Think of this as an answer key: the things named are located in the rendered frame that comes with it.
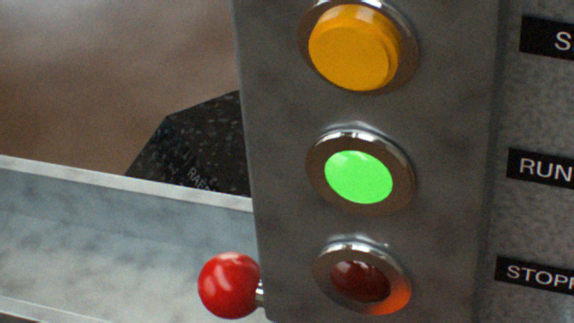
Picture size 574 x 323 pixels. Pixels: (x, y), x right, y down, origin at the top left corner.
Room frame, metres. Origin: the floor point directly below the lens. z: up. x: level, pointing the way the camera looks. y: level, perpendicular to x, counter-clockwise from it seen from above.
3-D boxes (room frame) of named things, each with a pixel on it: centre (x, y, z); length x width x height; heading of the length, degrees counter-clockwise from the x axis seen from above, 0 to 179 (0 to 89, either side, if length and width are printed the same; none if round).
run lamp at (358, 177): (0.25, -0.02, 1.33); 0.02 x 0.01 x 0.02; 68
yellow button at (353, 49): (0.25, -0.02, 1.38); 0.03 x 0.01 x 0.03; 68
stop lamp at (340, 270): (0.25, -0.02, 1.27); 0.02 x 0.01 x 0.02; 68
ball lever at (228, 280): (0.32, 0.01, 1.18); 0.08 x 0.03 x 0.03; 68
